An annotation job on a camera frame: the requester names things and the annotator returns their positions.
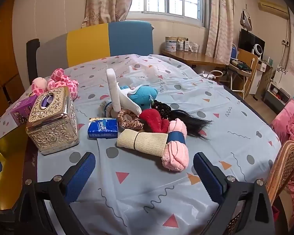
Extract white round fan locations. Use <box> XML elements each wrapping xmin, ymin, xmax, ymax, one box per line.
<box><xmin>251</xmin><ymin>43</ymin><xmax>264</xmax><ymax>60</ymax></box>

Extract patterned grey tablecloth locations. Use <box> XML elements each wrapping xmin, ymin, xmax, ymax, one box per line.
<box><xmin>0</xmin><ymin>54</ymin><xmax>282</xmax><ymax>235</ymax></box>

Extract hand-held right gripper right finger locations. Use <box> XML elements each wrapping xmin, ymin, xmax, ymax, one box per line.
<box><xmin>193</xmin><ymin>152</ymin><xmax>276</xmax><ymax>235</ymax></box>

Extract pink bedding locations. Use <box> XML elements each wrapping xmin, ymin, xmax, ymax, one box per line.
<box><xmin>269</xmin><ymin>98</ymin><xmax>294</xmax><ymax>228</ymax></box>

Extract low grey cabinet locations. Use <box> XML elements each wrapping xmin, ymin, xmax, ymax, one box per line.
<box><xmin>263</xmin><ymin>81</ymin><xmax>291</xmax><ymax>107</ymax></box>

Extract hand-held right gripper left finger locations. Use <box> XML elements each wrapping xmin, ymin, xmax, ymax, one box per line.
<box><xmin>13</xmin><ymin>152</ymin><xmax>96</xmax><ymax>235</ymax></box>

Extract ornate gold tissue box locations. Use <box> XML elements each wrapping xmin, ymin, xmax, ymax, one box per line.
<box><xmin>26</xmin><ymin>86</ymin><xmax>80</xmax><ymax>155</ymax></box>

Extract black television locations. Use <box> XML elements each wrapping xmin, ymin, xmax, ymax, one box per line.
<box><xmin>238</xmin><ymin>29</ymin><xmax>265</xmax><ymax>59</ymax></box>

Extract gold round can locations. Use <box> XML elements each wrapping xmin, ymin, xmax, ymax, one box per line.
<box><xmin>165</xmin><ymin>36</ymin><xmax>178</xmax><ymax>52</ymax></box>

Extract pink towel with blue band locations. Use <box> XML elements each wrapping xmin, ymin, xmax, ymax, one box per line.
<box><xmin>161</xmin><ymin>118</ymin><xmax>190</xmax><ymax>172</ymax></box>

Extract beige patterned curtain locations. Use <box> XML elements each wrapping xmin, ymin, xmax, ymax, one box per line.
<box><xmin>81</xmin><ymin>0</ymin><xmax>136</xmax><ymax>28</ymax></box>
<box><xmin>205</xmin><ymin>0</ymin><xmax>234</xmax><ymax>65</ymax></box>

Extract pink spotted plush toy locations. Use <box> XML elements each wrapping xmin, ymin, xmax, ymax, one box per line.
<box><xmin>31</xmin><ymin>68</ymin><xmax>79</xmax><ymax>101</ymax></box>

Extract rattan chair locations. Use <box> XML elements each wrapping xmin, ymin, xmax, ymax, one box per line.
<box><xmin>266</xmin><ymin>140</ymin><xmax>294</xmax><ymax>206</ymax></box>

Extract beige satin scrunchie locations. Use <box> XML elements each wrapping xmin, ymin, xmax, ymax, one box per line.
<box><xmin>116</xmin><ymin>110</ymin><xmax>144</xmax><ymax>130</ymax></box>

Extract blue plush toy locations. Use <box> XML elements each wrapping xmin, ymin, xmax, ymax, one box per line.
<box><xmin>120</xmin><ymin>84</ymin><xmax>158</xmax><ymax>110</ymax></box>

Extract blue tissue packet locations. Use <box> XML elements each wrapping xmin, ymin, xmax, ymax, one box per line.
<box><xmin>87</xmin><ymin>117</ymin><xmax>119</xmax><ymax>140</ymax></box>

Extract small cartons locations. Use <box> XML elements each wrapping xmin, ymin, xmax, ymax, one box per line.
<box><xmin>177</xmin><ymin>37</ymin><xmax>189</xmax><ymax>52</ymax></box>

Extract white handbag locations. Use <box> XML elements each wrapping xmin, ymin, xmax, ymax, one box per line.
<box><xmin>203</xmin><ymin>70</ymin><xmax>226</xmax><ymax>80</ymax></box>

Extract purple carton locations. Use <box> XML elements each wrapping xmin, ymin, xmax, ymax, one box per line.
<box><xmin>10</xmin><ymin>94</ymin><xmax>38</xmax><ymax>126</ymax></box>

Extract grey yellow blue chair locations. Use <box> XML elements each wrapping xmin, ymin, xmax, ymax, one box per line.
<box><xmin>26</xmin><ymin>21</ymin><xmax>154</xmax><ymax>85</ymax></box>

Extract window with white frame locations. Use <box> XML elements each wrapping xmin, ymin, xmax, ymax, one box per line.
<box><xmin>129</xmin><ymin>0</ymin><xmax>211</xmax><ymax>28</ymax></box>

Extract black braided hair piece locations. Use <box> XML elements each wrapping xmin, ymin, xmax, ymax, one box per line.
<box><xmin>151</xmin><ymin>100</ymin><xmax>213</xmax><ymax>140</ymax></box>

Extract beige cloth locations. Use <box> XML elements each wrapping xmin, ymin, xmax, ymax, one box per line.
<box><xmin>116</xmin><ymin>128</ymin><xmax>169</xmax><ymax>156</ymax></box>

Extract red fuzzy sock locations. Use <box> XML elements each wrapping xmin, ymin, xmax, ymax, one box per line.
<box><xmin>139</xmin><ymin>109</ymin><xmax>171</xmax><ymax>133</ymax></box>

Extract wall air conditioner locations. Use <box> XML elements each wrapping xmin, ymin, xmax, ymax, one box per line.
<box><xmin>258</xmin><ymin>0</ymin><xmax>290</xmax><ymax>19</ymax></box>

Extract white folding chair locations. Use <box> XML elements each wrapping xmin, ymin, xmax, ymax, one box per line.
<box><xmin>227</xmin><ymin>43</ymin><xmax>253</xmax><ymax>98</ymax></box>

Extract orange wooden wardrobe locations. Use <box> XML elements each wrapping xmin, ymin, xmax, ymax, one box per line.
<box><xmin>0</xmin><ymin>0</ymin><xmax>27</xmax><ymax>125</ymax></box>

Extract wooden side table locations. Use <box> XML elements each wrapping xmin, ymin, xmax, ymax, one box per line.
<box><xmin>160</xmin><ymin>49</ymin><xmax>227</xmax><ymax>68</ymax></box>

